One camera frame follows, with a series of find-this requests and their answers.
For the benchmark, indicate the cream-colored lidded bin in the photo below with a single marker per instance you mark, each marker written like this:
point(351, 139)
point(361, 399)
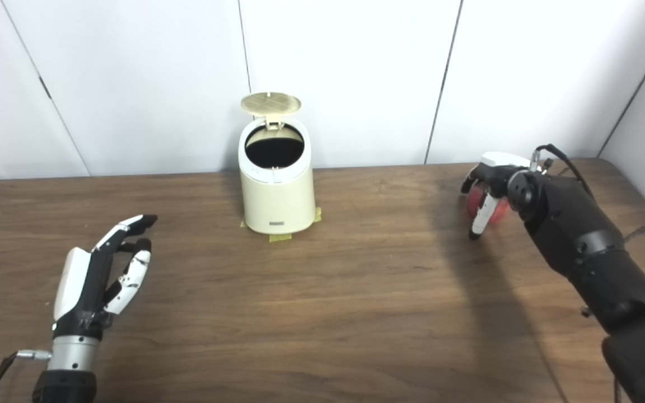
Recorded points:
point(277, 196)

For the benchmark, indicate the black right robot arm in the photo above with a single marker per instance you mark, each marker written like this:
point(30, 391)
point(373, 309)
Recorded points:
point(580, 235)

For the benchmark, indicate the long yellow tape strip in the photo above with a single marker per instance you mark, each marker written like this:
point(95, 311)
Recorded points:
point(280, 237)

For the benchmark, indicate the red apple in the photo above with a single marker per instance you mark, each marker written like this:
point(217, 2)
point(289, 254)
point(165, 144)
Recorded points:
point(500, 211)

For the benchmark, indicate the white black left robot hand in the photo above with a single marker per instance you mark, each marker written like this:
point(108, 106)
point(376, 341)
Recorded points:
point(82, 291)

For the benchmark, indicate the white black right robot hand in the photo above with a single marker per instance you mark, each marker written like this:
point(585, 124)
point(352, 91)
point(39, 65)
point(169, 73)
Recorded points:
point(493, 176)

